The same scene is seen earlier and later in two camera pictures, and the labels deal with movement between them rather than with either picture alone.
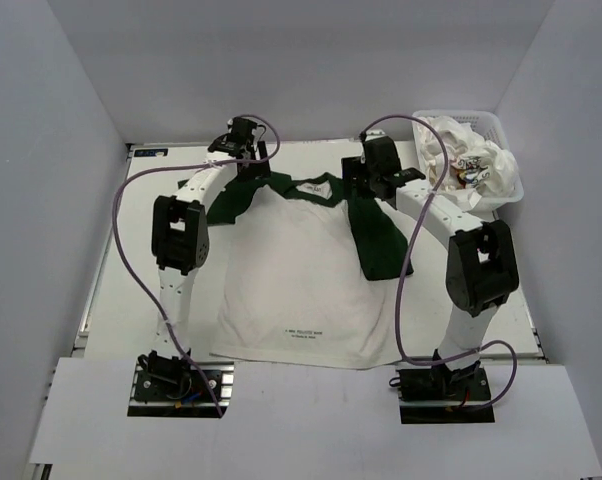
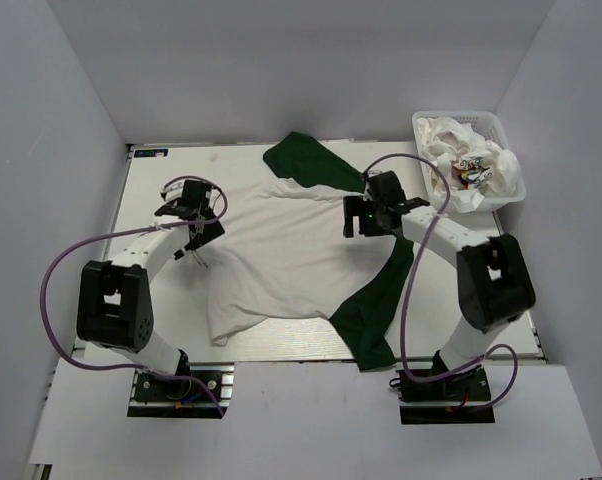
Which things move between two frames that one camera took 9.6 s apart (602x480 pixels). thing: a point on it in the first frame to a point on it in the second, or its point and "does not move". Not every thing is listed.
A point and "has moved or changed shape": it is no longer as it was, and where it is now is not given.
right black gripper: (354, 167) to (357, 206)
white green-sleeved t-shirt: (297, 284) has moved or changed shape
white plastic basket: (483, 169) does not move
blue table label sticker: (149, 152) does not move
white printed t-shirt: (475, 167) does not move
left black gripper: (261, 168) to (212, 231)
